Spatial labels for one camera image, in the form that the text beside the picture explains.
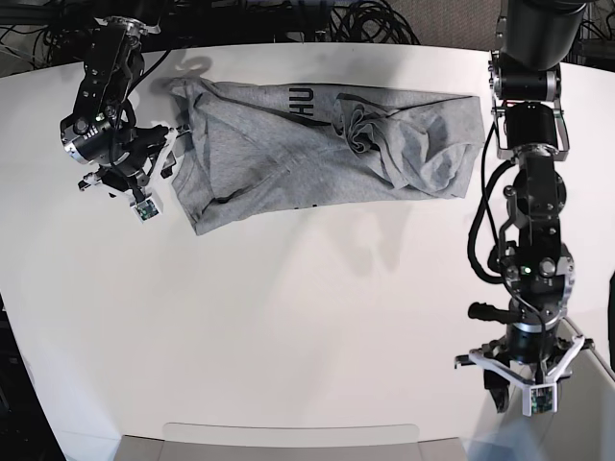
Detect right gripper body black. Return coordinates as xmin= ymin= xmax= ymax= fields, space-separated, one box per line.
xmin=98 ymin=125 xmax=170 ymax=192

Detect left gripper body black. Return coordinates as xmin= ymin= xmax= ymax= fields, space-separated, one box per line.
xmin=482 ymin=325 xmax=572 ymax=384

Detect grey T-shirt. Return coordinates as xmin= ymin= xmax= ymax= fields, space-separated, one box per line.
xmin=165 ymin=77 xmax=485 ymax=235

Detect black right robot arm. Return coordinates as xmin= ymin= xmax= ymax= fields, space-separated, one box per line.
xmin=60 ymin=15 xmax=172 ymax=202

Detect blue translucent object corner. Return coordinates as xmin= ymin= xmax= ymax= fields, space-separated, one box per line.
xmin=463 ymin=402 xmax=540 ymax=460

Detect grey tray bottom edge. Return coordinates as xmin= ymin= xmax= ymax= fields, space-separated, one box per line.
xmin=114 ymin=423 xmax=467 ymax=460

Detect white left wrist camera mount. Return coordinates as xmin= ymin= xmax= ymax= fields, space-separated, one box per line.
xmin=455 ymin=335 xmax=594 ymax=417

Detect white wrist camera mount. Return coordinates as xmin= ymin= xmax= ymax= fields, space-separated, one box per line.
xmin=455 ymin=335 xmax=594 ymax=417
xmin=78 ymin=125 xmax=190 ymax=223

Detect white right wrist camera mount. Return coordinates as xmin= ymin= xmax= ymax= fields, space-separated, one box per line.
xmin=78 ymin=125 xmax=190 ymax=223

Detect coiled black cables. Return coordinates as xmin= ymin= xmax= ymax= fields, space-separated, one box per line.
xmin=331 ymin=0 xmax=424 ymax=48

